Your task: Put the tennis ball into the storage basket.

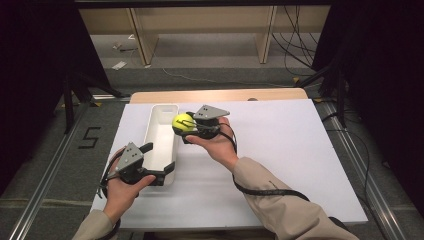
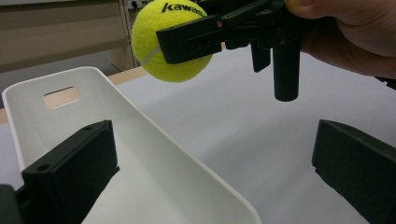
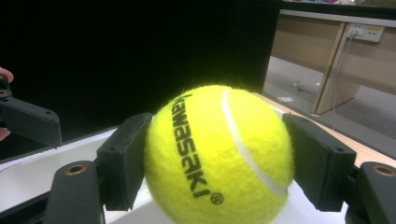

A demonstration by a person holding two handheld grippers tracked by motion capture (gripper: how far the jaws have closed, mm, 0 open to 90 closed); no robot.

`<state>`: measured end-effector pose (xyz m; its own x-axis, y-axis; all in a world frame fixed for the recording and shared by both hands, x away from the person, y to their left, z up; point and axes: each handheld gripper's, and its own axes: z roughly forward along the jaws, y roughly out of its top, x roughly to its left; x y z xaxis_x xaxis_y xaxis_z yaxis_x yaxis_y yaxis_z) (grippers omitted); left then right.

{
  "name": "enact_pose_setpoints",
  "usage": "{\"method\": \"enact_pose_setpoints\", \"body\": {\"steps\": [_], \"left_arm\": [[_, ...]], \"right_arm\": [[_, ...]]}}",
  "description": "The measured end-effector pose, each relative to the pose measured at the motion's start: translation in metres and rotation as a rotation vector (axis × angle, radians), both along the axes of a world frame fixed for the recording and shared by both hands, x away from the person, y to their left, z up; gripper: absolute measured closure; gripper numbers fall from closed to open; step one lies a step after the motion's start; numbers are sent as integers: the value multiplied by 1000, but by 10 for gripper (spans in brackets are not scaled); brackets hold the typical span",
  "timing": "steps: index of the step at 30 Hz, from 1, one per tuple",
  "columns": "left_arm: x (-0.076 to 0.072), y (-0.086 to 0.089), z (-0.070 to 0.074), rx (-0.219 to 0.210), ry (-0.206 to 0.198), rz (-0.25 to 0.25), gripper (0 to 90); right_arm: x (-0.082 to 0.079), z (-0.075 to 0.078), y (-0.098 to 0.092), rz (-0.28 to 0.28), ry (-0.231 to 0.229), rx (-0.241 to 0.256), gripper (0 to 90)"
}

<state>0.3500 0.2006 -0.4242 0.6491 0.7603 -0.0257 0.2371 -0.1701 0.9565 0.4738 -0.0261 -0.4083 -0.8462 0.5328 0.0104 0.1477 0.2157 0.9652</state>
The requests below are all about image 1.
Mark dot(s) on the person's right hand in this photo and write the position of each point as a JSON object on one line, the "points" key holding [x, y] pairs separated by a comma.
{"points": [[218, 146]]}

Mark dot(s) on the aluminium floor rail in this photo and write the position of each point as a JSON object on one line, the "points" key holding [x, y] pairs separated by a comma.
{"points": [[43, 186], [363, 173]]}

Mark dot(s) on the black chair part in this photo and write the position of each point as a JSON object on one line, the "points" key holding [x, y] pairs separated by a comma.
{"points": [[340, 224]]}

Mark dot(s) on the person's left hand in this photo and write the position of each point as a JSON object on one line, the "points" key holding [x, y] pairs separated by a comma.
{"points": [[120, 196]]}

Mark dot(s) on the short aluminium rail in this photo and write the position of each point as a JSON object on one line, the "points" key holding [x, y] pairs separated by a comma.
{"points": [[111, 97]]}

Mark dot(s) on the white paper scrap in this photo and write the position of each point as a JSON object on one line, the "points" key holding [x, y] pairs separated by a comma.
{"points": [[119, 65]]}

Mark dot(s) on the black metal stand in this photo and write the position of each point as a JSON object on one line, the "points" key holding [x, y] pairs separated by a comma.
{"points": [[340, 96], [69, 106]]}

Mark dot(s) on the white board table cover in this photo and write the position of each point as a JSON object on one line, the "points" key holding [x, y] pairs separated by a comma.
{"points": [[283, 140]]}

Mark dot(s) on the wooden shelf unit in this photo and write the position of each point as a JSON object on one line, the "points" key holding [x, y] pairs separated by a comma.
{"points": [[206, 20]]}

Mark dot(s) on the black curtain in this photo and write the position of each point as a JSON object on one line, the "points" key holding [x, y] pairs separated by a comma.
{"points": [[386, 83], [36, 66]]}

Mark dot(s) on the yellow tennis ball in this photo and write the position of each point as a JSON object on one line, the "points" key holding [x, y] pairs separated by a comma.
{"points": [[182, 121]]}

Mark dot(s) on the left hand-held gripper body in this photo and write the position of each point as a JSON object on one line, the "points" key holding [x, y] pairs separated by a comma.
{"points": [[130, 161]]}

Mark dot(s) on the wooden table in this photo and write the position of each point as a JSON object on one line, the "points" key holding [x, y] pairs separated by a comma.
{"points": [[216, 95]]}

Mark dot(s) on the white plastic bin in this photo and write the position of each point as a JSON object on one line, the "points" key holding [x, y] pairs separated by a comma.
{"points": [[161, 136]]}

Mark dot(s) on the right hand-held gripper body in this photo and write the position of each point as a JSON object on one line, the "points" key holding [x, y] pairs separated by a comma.
{"points": [[208, 115]]}

